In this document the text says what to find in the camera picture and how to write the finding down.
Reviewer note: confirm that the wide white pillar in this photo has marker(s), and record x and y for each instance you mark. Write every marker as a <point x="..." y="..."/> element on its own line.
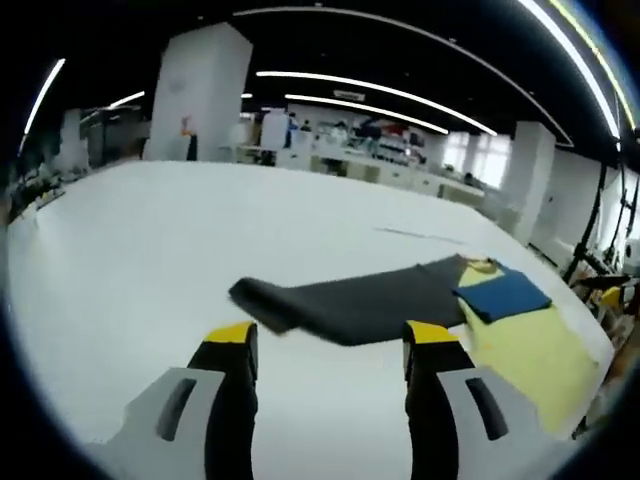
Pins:
<point x="200" y="85"/>

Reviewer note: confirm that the white cabinet panel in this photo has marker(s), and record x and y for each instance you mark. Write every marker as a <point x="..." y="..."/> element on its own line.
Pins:
<point x="274" y="130"/>

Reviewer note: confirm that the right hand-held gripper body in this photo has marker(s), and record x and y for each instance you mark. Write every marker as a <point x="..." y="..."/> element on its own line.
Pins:
<point x="634" y="254"/>

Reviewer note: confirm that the white counter row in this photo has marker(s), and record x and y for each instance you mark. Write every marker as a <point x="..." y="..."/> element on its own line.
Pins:
<point x="400" y="175"/>

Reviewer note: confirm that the bright window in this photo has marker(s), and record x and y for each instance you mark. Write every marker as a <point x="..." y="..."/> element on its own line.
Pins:
<point x="475" y="160"/>

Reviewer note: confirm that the narrow white pillar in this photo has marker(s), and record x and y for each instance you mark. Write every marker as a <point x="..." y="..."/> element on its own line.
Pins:
<point x="527" y="175"/>

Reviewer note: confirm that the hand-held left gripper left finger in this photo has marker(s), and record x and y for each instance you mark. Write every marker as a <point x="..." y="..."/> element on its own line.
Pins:
<point x="200" y="425"/>

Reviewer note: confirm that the shelf of coloured items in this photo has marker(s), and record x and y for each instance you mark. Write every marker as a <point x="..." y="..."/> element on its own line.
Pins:
<point x="380" y="137"/>

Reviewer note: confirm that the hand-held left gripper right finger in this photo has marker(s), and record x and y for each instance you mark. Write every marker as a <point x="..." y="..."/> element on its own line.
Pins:
<point x="450" y="425"/>

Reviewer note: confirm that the ceiling air vent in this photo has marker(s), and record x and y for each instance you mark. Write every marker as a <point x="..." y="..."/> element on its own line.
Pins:
<point x="348" y="94"/>

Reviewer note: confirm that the black tripod stand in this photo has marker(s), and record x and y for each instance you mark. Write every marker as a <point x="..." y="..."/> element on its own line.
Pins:
<point x="587" y="225"/>

